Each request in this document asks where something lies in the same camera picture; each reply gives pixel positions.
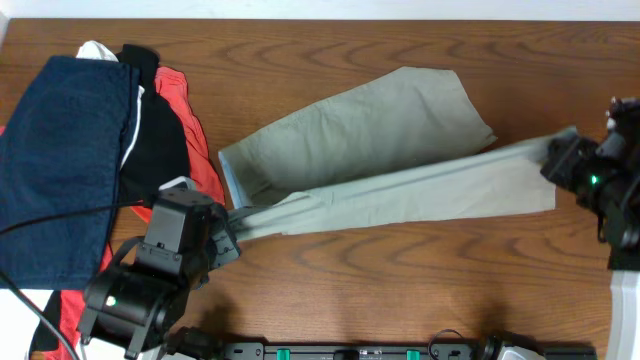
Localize khaki cotton shorts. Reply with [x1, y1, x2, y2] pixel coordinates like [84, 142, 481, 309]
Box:
[219, 67, 556, 241]

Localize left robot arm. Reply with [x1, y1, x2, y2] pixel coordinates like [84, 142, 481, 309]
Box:
[77, 202, 240, 359]

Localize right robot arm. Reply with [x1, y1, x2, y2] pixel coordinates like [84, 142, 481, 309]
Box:
[541, 135, 639, 359]

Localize black shorts white stripe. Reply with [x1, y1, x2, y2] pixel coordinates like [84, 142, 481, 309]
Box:
[28, 44, 191, 359]

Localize red orange shorts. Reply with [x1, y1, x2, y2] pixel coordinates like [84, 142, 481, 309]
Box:
[0, 65, 226, 360]

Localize navy blue shorts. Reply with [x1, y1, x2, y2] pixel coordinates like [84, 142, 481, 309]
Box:
[1, 56, 139, 290]

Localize white garment bottom left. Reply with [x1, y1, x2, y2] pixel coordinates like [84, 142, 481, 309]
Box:
[0, 289, 40, 360]

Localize white garment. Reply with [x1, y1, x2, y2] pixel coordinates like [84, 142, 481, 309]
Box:
[0, 289, 40, 360]
[76, 40, 118, 62]

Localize white garment top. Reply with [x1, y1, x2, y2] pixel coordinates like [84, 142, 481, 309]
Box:
[76, 40, 118, 62]

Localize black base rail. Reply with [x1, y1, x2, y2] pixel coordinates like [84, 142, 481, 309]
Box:
[219, 340, 599, 360]

